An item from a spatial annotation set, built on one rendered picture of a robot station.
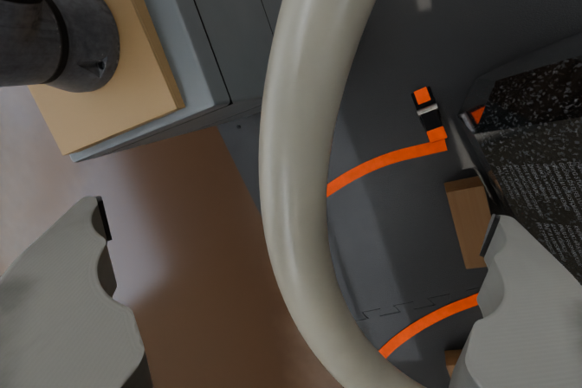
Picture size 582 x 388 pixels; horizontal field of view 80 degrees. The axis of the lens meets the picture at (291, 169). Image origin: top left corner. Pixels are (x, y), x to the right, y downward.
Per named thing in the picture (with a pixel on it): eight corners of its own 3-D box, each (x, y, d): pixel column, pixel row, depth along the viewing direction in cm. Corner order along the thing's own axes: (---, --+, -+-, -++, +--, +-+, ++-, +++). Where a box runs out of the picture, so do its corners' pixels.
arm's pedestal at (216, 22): (237, 132, 158) (66, 190, 80) (197, 22, 150) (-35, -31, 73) (342, 94, 138) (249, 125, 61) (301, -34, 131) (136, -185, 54)
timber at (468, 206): (443, 182, 133) (445, 192, 122) (478, 175, 128) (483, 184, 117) (462, 254, 137) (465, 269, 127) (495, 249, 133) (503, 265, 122)
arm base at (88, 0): (55, 100, 69) (4, 106, 59) (17, -4, 64) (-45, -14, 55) (133, 80, 63) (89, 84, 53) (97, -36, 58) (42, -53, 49)
